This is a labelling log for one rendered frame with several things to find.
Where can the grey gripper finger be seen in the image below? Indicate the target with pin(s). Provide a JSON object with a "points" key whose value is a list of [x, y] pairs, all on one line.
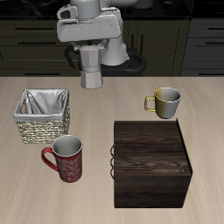
{"points": [[75, 45], [103, 44]]}

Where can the dark wooden cabinet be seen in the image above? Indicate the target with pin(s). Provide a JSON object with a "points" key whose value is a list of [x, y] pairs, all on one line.
{"points": [[148, 163]]}

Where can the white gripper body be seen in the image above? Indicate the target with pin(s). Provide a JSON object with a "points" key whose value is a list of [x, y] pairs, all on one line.
{"points": [[90, 30]]}

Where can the yellow and white mug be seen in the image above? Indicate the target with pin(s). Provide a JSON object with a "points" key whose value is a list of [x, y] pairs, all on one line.
{"points": [[167, 103]]}

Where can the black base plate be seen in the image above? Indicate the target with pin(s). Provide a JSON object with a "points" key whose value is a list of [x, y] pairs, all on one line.
{"points": [[137, 66]]}

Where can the red patterned mug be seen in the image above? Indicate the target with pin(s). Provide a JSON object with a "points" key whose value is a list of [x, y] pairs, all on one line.
{"points": [[69, 163]]}

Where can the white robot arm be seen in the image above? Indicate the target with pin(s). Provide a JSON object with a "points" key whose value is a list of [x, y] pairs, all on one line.
{"points": [[116, 52]]}

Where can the woven basket with white liner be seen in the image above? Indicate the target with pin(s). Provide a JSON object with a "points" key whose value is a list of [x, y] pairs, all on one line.
{"points": [[43, 116]]}

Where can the silver moka pot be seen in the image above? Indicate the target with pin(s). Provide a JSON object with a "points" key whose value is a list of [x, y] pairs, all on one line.
{"points": [[91, 70]]}

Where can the dark kitchen cupboards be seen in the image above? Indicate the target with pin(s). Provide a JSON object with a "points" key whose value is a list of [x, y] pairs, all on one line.
{"points": [[29, 43]]}

